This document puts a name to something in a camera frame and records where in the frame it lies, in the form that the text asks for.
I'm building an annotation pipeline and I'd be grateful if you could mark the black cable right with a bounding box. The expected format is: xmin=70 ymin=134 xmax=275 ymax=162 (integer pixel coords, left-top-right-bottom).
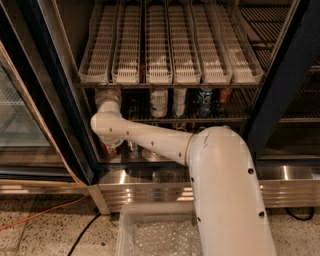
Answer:
xmin=284 ymin=206 xmax=315 ymax=222

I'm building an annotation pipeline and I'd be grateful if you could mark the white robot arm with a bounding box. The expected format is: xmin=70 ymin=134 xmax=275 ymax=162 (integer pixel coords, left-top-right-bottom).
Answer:
xmin=90 ymin=89 xmax=277 ymax=256

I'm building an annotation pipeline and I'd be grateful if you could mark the stainless fridge base grille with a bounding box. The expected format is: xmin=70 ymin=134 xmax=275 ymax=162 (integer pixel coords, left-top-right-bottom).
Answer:
xmin=88 ymin=165 xmax=320 ymax=215

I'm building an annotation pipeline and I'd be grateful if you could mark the red can shelf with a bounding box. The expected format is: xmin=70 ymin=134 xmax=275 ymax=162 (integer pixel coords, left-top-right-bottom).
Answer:
xmin=102 ymin=144 xmax=117 ymax=156
xmin=218 ymin=88 xmax=233 ymax=103

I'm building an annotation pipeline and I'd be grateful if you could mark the white slim can middle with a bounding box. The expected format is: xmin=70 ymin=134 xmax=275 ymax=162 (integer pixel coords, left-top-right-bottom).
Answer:
xmin=173 ymin=88 xmax=187 ymax=117

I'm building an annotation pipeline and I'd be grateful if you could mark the dark fridge centre post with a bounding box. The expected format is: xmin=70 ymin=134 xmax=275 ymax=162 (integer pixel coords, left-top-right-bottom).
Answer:
xmin=242 ymin=0 xmax=320 ymax=156

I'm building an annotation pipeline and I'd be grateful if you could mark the orange cable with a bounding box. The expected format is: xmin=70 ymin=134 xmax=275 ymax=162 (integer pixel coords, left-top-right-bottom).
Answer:
xmin=0 ymin=194 xmax=89 ymax=232

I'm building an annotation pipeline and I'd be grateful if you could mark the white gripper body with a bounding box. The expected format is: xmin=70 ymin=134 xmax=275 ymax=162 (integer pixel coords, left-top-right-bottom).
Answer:
xmin=95 ymin=89 xmax=122 ymax=115

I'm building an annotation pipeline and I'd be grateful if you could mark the red can bottom shelf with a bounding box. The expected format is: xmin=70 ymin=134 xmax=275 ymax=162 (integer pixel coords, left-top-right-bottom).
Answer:
xmin=102 ymin=144 xmax=117 ymax=156

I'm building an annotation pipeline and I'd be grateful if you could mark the blue can middle shelf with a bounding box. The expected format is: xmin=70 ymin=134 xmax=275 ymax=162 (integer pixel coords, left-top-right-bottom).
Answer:
xmin=195 ymin=88 xmax=213 ymax=118

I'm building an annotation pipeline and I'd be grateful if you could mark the black cable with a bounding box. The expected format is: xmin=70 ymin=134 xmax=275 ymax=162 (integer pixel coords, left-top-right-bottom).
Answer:
xmin=284 ymin=206 xmax=315 ymax=222
xmin=67 ymin=213 xmax=101 ymax=256

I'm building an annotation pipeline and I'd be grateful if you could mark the white can middle shelf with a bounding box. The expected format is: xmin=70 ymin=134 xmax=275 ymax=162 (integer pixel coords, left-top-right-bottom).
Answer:
xmin=150 ymin=89 xmax=168 ymax=118

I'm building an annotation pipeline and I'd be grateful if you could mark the white shelf tray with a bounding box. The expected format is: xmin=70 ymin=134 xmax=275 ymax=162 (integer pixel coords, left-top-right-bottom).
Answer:
xmin=145 ymin=0 xmax=172 ymax=85
xmin=112 ymin=0 xmax=142 ymax=85
xmin=191 ymin=0 xmax=232 ymax=85
xmin=214 ymin=2 xmax=264 ymax=85
xmin=78 ymin=0 xmax=118 ymax=84
xmin=167 ymin=0 xmax=201 ymax=85

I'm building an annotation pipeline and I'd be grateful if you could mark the clear plastic bin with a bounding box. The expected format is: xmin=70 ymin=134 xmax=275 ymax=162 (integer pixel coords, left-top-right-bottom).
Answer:
xmin=115 ymin=202 xmax=202 ymax=256

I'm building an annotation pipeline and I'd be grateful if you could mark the black cable left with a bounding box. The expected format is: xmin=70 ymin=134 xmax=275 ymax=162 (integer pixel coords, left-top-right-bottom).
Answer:
xmin=67 ymin=213 xmax=101 ymax=256

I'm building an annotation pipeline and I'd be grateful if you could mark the middle wire shelf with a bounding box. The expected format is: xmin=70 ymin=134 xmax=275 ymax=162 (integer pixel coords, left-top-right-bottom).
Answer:
xmin=119 ymin=88 xmax=255 ymax=125

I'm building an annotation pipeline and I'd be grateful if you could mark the glass fridge door left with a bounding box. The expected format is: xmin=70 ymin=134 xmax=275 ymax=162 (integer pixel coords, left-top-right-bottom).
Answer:
xmin=0 ymin=42 xmax=88 ymax=195

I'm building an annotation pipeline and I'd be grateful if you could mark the red can middle shelf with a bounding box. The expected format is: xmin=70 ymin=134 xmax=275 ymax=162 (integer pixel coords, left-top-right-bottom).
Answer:
xmin=218 ymin=88 xmax=233 ymax=103

